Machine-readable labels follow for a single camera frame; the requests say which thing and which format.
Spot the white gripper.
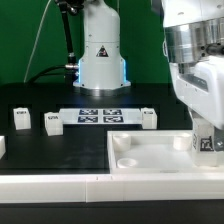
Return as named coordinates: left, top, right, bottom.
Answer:
left=169, top=56, right=224, bottom=151

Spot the white square tabletop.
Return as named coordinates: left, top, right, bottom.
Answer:
left=107, top=130, right=224, bottom=174

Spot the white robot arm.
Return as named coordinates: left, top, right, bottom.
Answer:
left=74, top=0, right=224, bottom=152

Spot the white left fence block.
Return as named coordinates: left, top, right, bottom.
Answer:
left=0, top=136, right=6, bottom=159

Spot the white marker base plate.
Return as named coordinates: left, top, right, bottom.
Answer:
left=59, top=108, right=141, bottom=125

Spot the black cable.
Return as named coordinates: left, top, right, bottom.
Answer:
left=27, top=64, right=80, bottom=84

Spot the white thin cable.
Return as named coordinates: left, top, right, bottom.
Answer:
left=23, top=0, right=53, bottom=84

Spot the white front fence wall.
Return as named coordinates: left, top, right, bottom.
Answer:
left=0, top=173, right=224, bottom=203

